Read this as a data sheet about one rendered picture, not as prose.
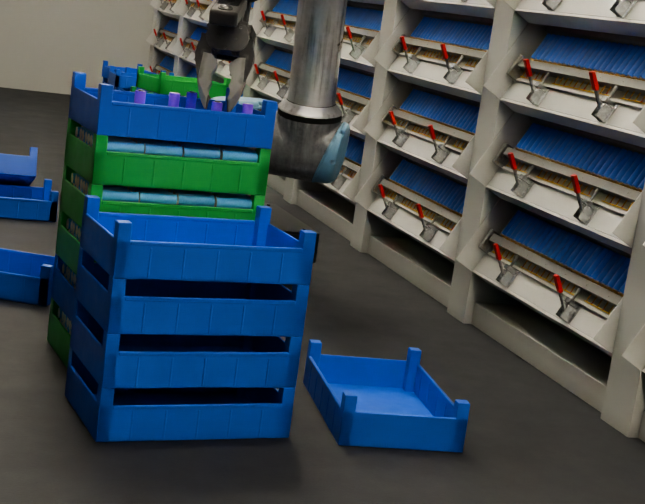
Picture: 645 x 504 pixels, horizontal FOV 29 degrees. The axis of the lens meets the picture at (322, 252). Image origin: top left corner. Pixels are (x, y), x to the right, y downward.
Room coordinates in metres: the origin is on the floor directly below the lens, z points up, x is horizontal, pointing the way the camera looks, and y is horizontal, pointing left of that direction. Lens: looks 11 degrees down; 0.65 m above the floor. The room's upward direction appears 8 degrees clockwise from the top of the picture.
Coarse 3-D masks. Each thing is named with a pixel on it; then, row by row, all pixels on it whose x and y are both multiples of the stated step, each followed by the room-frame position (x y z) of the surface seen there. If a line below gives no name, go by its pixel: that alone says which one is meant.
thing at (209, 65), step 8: (208, 56) 2.10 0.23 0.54; (208, 64) 2.10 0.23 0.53; (216, 64) 2.10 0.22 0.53; (200, 72) 2.10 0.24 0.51; (208, 72) 2.10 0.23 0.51; (200, 80) 2.09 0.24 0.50; (208, 80) 2.09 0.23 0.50; (200, 88) 2.09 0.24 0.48; (208, 88) 2.09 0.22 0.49; (200, 96) 2.09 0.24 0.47; (208, 96) 2.09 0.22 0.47
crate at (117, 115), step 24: (72, 96) 2.14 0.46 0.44; (96, 96) 2.17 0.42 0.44; (120, 96) 2.18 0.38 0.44; (168, 96) 2.22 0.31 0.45; (96, 120) 1.98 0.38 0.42; (120, 120) 1.99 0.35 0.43; (144, 120) 2.00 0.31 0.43; (168, 120) 2.02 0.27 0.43; (192, 120) 2.04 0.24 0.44; (216, 120) 2.05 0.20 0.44; (240, 120) 2.07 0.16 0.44; (264, 120) 2.09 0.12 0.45; (216, 144) 2.06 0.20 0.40; (240, 144) 2.07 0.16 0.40; (264, 144) 2.09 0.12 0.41
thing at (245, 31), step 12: (252, 0) 2.17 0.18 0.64; (240, 24) 2.11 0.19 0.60; (216, 36) 2.11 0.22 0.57; (228, 36) 2.11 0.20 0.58; (240, 36) 2.11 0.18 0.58; (252, 36) 2.15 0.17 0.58; (216, 48) 2.10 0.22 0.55; (228, 48) 2.10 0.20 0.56; (240, 48) 2.10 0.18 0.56; (228, 60) 2.17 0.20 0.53
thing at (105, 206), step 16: (64, 176) 2.14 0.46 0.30; (64, 192) 2.13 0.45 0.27; (80, 192) 2.03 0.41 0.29; (96, 192) 1.97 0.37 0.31; (64, 208) 2.12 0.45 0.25; (80, 208) 2.02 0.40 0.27; (112, 208) 1.99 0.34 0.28; (128, 208) 2.00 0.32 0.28; (144, 208) 2.01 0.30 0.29; (160, 208) 2.02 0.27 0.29; (176, 208) 2.03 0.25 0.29; (192, 208) 2.04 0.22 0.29; (208, 208) 2.05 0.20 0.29; (224, 208) 2.07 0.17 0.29; (240, 208) 2.08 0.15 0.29; (80, 224) 2.01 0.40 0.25
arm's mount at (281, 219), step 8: (272, 208) 3.08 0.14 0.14; (280, 208) 3.10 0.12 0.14; (272, 216) 2.98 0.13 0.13; (280, 216) 2.99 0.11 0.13; (288, 216) 3.01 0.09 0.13; (272, 224) 2.88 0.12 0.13; (280, 224) 2.90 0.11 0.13; (288, 224) 2.91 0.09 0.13; (296, 224) 2.92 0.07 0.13; (304, 224) 2.94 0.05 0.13; (288, 232) 2.83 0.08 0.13; (296, 232) 2.84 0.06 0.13
